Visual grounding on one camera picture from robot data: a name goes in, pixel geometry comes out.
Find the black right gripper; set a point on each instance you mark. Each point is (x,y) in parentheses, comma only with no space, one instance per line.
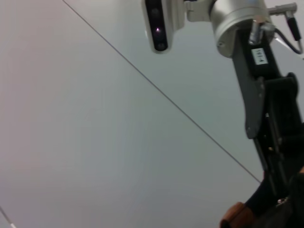
(251,90)

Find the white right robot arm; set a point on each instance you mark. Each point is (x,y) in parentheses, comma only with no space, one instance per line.
(232,21)

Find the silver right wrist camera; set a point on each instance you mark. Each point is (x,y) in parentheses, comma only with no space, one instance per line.
(158,26)

